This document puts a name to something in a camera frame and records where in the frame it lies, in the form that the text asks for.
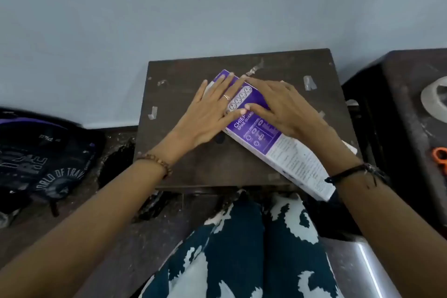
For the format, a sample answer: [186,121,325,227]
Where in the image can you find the person's left hand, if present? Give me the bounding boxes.
[153,73,249,166]

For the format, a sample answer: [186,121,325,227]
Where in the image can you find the person's right hand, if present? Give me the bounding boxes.
[243,77,358,178]

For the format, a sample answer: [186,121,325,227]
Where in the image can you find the purple and white box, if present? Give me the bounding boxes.
[204,69,359,203]

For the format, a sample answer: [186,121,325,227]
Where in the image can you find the clear tape roll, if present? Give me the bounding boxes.
[420,76,447,115]

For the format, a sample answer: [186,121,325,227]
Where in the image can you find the person's right forearm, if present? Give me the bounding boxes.
[330,168,447,298]

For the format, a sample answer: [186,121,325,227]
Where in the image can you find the person's left forearm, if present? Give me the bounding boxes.
[0,160,169,298]

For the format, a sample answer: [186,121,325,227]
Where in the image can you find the small dark wooden table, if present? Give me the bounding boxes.
[134,48,362,190]

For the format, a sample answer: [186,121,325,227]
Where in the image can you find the crumpled clear tape piece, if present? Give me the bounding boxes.
[246,58,264,77]

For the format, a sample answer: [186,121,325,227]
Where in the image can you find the black lined trash bin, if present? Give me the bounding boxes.
[97,137,165,222]

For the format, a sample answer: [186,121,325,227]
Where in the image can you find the brown plastic stool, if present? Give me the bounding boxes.
[342,49,447,239]

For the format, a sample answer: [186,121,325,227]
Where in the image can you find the teal white patterned trousers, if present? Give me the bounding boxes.
[139,193,345,298]

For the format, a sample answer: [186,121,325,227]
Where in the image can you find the silver metal seat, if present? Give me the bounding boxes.
[321,237,402,298]

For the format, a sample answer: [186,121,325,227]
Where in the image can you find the black purple backpack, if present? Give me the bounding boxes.
[0,107,105,229]

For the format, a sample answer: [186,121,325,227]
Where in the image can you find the brown beaded bracelet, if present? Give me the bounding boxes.
[136,152,172,179]

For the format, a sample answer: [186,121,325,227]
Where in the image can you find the black thread bracelet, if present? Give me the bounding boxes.
[325,163,390,189]

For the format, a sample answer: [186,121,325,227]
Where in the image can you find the orange handled scissors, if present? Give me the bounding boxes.
[431,147,447,175]

